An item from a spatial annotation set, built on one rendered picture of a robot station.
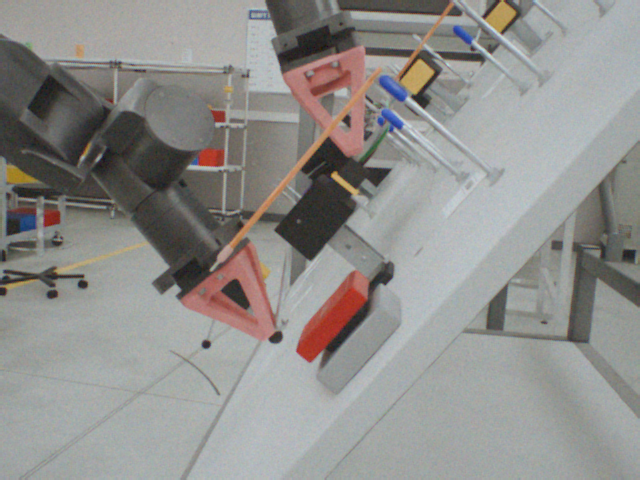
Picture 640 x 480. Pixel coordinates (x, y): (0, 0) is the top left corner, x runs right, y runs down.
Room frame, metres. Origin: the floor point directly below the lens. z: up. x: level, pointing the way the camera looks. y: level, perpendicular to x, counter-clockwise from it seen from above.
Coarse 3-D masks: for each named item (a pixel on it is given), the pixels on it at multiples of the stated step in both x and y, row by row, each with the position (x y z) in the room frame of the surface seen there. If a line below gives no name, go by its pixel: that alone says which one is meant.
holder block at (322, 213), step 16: (320, 176) 0.60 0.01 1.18; (320, 192) 0.58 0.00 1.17; (304, 208) 0.58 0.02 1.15; (320, 208) 0.58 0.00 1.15; (336, 208) 0.58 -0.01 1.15; (352, 208) 0.58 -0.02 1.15; (288, 224) 0.58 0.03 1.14; (304, 224) 0.58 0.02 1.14; (320, 224) 0.58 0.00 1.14; (336, 224) 0.58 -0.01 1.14; (288, 240) 0.58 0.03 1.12; (304, 240) 0.58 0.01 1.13; (320, 240) 0.58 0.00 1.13; (304, 256) 0.58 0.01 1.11
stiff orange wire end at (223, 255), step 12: (360, 96) 0.47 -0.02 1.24; (348, 108) 0.47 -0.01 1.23; (336, 120) 0.47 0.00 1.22; (324, 132) 0.47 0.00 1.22; (300, 168) 0.47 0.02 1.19; (288, 180) 0.47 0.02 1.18; (276, 192) 0.47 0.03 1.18; (264, 204) 0.47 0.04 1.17; (252, 216) 0.47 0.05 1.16; (228, 252) 0.47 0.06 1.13; (216, 264) 0.47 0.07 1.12
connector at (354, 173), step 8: (352, 160) 0.58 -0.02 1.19; (344, 168) 0.58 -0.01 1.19; (352, 168) 0.58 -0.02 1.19; (360, 168) 0.58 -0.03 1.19; (344, 176) 0.58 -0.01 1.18; (352, 176) 0.58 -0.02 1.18; (360, 176) 0.58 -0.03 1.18; (336, 184) 0.58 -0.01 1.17; (352, 184) 0.58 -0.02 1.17; (360, 184) 0.58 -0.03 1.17; (336, 192) 0.58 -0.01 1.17; (344, 192) 0.58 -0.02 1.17; (344, 200) 0.58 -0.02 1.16
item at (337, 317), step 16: (352, 272) 0.43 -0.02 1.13; (352, 288) 0.38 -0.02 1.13; (336, 304) 0.39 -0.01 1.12; (352, 304) 0.38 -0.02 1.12; (320, 320) 0.39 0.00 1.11; (336, 320) 0.38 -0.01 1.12; (352, 320) 0.39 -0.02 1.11; (304, 336) 0.39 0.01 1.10; (320, 336) 0.39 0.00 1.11; (336, 336) 0.39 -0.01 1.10; (304, 352) 0.39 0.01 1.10; (320, 352) 0.39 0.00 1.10
